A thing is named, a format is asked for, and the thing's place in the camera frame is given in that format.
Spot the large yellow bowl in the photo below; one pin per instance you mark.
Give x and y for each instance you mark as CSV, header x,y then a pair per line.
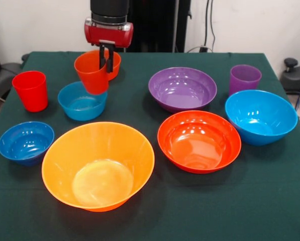
x,y
97,170

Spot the purple bowl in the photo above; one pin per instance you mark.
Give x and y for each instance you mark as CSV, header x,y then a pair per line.
x,y
182,93

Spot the black office chair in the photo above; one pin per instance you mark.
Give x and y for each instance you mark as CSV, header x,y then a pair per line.
x,y
4,72

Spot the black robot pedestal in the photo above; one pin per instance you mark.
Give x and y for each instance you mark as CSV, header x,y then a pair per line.
x,y
155,25

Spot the wide orange bowl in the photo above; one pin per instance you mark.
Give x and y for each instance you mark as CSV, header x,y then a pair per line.
x,y
197,145

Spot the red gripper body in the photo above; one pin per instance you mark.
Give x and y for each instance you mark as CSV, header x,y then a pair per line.
x,y
108,35

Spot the small light blue bowl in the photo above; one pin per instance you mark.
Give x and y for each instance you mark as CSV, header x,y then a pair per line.
x,y
82,110

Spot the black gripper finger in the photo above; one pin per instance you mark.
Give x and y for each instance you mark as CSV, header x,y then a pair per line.
x,y
110,64
102,61

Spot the small orange bowl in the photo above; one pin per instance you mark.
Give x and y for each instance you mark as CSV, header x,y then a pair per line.
x,y
116,65

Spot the red cup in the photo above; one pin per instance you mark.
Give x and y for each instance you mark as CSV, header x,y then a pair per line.
x,y
30,93

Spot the large light blue bowl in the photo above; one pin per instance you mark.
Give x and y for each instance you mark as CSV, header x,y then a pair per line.
x,y
260,120

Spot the orange cup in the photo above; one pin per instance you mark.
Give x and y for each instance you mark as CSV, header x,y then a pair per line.
x,y
93,80

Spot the purple cup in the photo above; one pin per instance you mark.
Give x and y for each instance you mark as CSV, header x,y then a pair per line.
x,y
245,80

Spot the dark green table cloth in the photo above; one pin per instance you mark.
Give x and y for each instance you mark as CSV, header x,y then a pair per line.
x,y
215,200

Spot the small dark blue bowl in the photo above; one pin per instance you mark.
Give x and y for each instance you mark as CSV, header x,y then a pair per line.
x,y
27,145

